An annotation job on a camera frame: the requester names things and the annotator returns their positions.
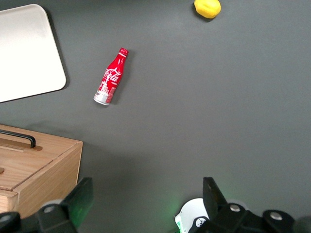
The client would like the black drawer handle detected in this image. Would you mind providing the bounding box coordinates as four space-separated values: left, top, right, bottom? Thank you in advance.
0 129 36 149

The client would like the wooden drawer cabinet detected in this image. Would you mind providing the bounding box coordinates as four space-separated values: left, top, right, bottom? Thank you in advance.
0 123 84 219

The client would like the red coca-cola bottle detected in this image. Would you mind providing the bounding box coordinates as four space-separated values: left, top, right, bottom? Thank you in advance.
93 47 129 106

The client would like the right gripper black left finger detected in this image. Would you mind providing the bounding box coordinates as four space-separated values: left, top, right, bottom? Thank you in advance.
60 177 94 229

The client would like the yellow lemon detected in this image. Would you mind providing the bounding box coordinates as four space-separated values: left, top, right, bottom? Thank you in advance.
193 0 222 19

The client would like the beige rectangular plastic tray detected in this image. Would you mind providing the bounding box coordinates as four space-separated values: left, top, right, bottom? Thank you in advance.
0 3 67 104

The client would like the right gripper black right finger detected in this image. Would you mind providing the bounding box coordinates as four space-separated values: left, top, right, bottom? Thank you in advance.
203 176 229 220

